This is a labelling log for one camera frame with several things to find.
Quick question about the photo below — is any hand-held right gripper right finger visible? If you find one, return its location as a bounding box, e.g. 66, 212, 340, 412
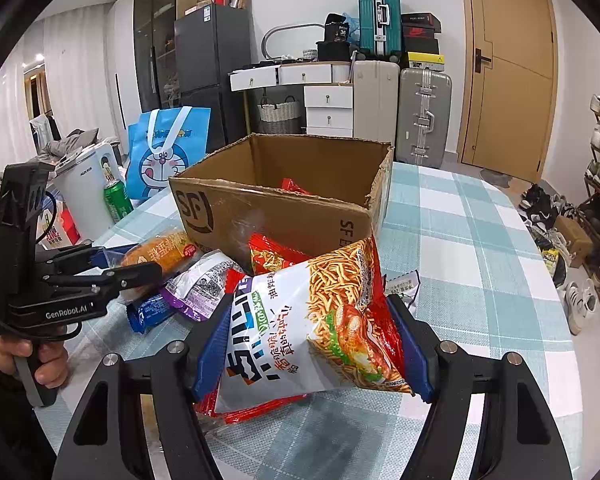
386, 294, 588, 480

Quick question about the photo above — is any white air purifier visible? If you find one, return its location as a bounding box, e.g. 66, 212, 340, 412
55, 142, 118, 246

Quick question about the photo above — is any dark grey fridge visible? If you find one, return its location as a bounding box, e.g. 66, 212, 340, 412
174, 2, 255, 148

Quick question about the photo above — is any grey door mat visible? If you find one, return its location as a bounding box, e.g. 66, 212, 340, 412
479, 169, 512, 190

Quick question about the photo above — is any person's left forearm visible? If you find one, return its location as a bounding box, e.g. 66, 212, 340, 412
0, 350, 56, 480

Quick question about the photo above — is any brown cardboard box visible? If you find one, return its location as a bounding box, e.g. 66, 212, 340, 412
169, 132, 395, 271

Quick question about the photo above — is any white sneaker pair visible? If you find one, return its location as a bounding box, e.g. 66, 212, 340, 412
562, 279, 600, 336

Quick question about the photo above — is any grey oval hoop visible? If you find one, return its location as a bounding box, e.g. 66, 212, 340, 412
262, 23, 327, 61

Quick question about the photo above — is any white curtain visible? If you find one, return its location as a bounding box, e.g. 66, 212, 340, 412
0, 10, 106, 181

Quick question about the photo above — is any purple snack packet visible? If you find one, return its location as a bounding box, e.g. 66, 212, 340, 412
161, 249, 243, 322

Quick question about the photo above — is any black bin with yellow packets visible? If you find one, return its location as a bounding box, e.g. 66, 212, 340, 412
530, 232, 568, 288

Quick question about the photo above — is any beige suitcase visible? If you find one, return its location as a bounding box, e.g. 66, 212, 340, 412
352, 60, 401, 138

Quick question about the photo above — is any blue cartoon tote bag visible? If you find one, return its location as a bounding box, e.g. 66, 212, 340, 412
125, 106, 212, 201

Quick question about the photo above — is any woven laundry basket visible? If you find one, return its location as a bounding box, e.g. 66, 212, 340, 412
257, 95, 302, 136

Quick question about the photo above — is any small red snack packet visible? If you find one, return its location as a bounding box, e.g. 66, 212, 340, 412
280, 177, 313, 197

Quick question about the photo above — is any black printed carton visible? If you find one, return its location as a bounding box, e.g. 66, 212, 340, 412
325, 12, 351, 43

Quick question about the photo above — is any person's left hand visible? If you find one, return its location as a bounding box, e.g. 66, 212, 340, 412
0, 335, 70, 390

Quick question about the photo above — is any white drawer dresser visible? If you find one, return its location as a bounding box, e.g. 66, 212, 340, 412
229, 61, 356, 138

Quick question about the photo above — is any pile of dark shoes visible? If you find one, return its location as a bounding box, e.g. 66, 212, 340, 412
517, 182, 581, 281

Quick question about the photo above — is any wooden door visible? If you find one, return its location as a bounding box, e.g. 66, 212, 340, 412
457, 0, 561, 183

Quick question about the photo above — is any plain black shoe box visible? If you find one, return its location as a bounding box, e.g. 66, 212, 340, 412
402, 38, 440, 55

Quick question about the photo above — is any dark glass cabinet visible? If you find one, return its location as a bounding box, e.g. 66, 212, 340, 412
132, 0, 181, 113

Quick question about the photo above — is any grey clothes pile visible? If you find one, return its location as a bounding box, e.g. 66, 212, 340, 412
36, 127, 101, 161

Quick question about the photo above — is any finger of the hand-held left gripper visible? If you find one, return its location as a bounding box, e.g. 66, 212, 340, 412
36, 242, 141, 275
44, 261, 164, 305

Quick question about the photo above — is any red yellow-print snack packet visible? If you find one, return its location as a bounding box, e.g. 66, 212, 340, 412
249, 233, 312, 277

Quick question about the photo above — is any white paper sachet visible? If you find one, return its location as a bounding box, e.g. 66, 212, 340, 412
384, 270, 421, 306

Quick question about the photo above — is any teal suitcase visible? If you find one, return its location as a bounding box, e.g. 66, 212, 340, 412
357, 0, 403, 63

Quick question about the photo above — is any silver suitcase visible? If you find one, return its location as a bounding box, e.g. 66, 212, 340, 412
395, 67, 453, 170

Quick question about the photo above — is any red black shoe box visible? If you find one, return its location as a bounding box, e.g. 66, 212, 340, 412
402, 24, 438, 41

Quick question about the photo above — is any green drink can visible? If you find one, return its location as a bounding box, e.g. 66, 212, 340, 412
103, 180, 133, 225

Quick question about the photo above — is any blue snack packet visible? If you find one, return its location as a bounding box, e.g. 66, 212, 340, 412
126, 290, 177, 334

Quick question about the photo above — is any yellow black shoe box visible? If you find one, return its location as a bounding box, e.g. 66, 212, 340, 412
402, 51, 446, 71

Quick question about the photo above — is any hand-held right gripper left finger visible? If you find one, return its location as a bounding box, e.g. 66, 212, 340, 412
52, 292, 236, 480

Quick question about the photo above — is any orange bread packet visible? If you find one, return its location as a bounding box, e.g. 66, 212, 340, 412
119, 230, 199, 283

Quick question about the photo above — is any white noodle snack bag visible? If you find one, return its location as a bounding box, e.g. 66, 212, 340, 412
214, 235, 415, 413

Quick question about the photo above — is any red white paper bag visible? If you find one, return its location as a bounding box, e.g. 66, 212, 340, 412
40, 200, 82, 250

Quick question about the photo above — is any brown floor carton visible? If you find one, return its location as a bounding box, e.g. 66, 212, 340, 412
554, 215, 595, 267

